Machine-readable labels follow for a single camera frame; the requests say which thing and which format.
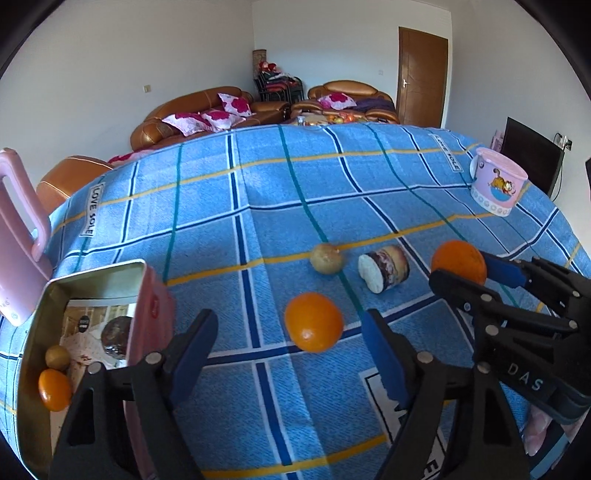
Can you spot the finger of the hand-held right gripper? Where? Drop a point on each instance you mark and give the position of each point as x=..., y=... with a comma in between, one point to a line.
x=503, y=272
x=455, y=288

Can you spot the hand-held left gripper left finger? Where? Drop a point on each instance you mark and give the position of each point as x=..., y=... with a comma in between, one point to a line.
x=194, y=350

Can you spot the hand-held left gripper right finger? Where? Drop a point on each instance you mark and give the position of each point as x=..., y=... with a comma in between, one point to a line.
x=383, y=355

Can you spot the orange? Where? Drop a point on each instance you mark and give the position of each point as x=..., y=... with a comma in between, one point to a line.
x=55, y=390
x=457, y=261
x=314, y=323

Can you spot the pink metal tin box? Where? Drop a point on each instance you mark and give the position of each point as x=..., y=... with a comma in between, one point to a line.
x=152, y=314

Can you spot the tan round fruit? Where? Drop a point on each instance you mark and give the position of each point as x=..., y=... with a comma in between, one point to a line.
x=328, y=259

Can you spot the olive brown round fruit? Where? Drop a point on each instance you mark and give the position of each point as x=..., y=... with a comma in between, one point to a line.
x=57, y=357

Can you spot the pink cartoon print cup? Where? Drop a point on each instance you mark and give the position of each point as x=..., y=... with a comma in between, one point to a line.
x=496, y=184

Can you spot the printed paper liner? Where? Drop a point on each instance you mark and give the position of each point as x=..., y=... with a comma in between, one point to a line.
x=92, y=344

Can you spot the black flat screen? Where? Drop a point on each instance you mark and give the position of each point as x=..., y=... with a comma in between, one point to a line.
x=531, y=152

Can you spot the blue plaid blanket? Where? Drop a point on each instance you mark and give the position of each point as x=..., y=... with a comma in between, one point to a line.
x=277, y=198

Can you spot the pink electric kettle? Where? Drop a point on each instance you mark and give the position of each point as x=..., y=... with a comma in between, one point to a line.
x=18, y=258

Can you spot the dark purple cloth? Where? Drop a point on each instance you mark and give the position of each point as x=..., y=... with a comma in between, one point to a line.
x=374, y=104

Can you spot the pink floral cloth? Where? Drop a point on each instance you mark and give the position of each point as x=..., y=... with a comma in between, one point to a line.
x=131, y=156

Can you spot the cluttered low table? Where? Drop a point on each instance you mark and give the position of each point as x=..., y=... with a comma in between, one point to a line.
x=332, y=118

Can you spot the brown wooden door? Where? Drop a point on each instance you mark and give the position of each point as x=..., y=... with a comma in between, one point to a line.
x=422, y=78

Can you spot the brown leather armchair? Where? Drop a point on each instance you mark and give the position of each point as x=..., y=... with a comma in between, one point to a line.
x=69, y=177

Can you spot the white pink floral pillow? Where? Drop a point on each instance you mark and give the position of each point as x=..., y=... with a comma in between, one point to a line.
x=224, y=120
x=187, y=123
x=235, y=104
x=338, y=100

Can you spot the long brown leather sofa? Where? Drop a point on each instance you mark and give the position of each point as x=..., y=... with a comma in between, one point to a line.
x=152, y=129

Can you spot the short brown leather sofa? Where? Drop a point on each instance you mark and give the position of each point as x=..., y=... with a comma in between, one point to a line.
x=351, y=87

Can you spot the stacked black chairs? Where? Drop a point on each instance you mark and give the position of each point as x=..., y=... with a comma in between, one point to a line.
x=279, y=87

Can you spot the red flower bunch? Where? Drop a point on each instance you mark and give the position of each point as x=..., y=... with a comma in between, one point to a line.
x=270, y=67

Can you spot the tall patterned vase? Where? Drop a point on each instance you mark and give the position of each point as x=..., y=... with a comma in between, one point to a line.
x=259, y=62

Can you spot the wall socket with plugs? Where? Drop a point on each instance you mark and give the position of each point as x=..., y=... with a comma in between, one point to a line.
x=564, y=141

